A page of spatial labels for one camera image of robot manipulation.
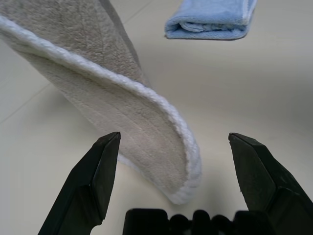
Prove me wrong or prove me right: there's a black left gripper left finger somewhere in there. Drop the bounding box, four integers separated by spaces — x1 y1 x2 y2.
36 131 121 235

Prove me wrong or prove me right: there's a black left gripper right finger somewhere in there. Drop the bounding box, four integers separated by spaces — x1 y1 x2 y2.
228 132 313 235

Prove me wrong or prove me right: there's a beige towel with white trim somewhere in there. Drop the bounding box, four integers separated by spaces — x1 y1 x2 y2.
0 0 203 206

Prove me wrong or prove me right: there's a blue folded towel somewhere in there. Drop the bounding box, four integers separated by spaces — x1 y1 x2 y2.
164 0 258 41

